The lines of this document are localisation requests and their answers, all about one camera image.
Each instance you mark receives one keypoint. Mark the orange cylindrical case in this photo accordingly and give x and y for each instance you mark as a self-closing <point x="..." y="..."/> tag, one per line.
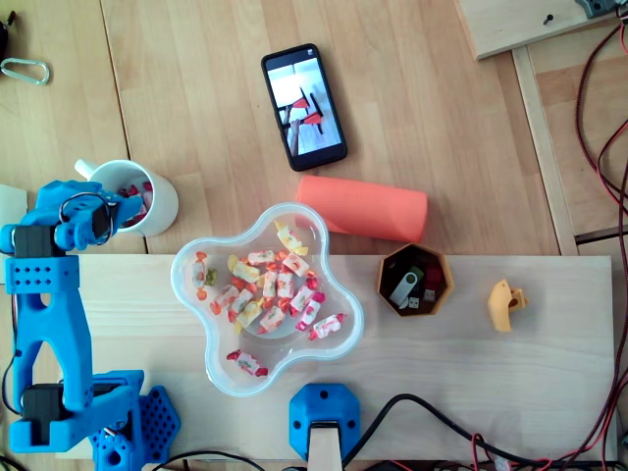
<point x="363" y="208"/>

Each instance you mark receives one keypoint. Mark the white ceramic mug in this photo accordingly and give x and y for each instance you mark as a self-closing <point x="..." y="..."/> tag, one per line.
<point x="164" y="206"/>

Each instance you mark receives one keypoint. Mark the silver carabiner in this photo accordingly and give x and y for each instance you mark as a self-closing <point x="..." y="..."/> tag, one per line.
<point x="44" y="71"/>

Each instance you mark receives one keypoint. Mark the white box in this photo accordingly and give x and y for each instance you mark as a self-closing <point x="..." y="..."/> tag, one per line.
<point x="12" y="196"/>

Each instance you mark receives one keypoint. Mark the grey metal part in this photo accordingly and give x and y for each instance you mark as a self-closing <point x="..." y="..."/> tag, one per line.
<point x="596" y="7"/>

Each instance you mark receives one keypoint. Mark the light wooden base board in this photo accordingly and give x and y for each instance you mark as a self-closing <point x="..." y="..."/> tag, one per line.
<point x="466" y="373"/>

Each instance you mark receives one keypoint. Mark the clear Haribo candy tub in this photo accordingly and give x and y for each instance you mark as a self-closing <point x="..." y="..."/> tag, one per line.
<point x="338" y="314"/>

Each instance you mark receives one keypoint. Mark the yellow 3D-printed part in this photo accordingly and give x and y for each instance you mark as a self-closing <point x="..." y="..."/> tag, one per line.
<point x="500" y="306"/>

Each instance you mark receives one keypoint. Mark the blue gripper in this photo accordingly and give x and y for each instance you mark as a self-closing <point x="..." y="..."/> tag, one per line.
<point x="119" y="202"/>

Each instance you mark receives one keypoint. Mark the yellow white wrapped candy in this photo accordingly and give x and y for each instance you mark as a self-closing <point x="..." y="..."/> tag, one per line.
<point x="289" y="238"/>
<point x="244" y="270"/>
<point x="249" y="316"/>

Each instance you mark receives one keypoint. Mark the black green USB stick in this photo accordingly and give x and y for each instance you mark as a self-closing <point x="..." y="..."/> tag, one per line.
<point x="416" y="273"/>

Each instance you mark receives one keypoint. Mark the black object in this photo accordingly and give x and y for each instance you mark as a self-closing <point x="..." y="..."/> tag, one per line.
<point x="4" y="34"/>

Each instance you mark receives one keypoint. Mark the brown hexagonal container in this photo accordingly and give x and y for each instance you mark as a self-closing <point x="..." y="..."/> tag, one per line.
<point x="387" y="260"/>

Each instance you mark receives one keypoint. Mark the wooden post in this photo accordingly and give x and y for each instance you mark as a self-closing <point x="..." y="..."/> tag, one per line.
<point x="324" y="449"/>

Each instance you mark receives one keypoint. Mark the blue post base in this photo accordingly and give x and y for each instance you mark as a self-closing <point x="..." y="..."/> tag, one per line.
<point x="324" y="402"/>

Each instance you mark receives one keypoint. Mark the black screw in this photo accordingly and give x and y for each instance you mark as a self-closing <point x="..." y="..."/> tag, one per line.
<point x="548" y="19"/>

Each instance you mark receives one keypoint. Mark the green yellow gummy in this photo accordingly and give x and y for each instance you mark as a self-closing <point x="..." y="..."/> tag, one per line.
<point x="211" y="277"/>

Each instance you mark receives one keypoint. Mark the wooden rail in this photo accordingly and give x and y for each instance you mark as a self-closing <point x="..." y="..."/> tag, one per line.
<point x="544" y="147"/>

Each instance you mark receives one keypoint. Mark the black smartphone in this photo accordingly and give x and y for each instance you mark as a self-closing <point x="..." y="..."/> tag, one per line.
<point x="304" y="108"/>

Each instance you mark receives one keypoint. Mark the small wooden board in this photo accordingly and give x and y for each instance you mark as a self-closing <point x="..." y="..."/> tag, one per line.
<point x="520" y="24"/>

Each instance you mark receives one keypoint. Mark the blue 3D-printed robot arm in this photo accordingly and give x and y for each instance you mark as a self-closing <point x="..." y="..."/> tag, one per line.
<point x="54" y="343"/>

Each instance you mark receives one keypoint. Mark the silver USB stick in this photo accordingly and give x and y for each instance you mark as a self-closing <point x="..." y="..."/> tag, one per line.
<point x="404" y="289"/>

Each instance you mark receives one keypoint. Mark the red USB stick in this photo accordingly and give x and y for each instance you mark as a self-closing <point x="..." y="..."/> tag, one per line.
<point x="434" y="278"/>

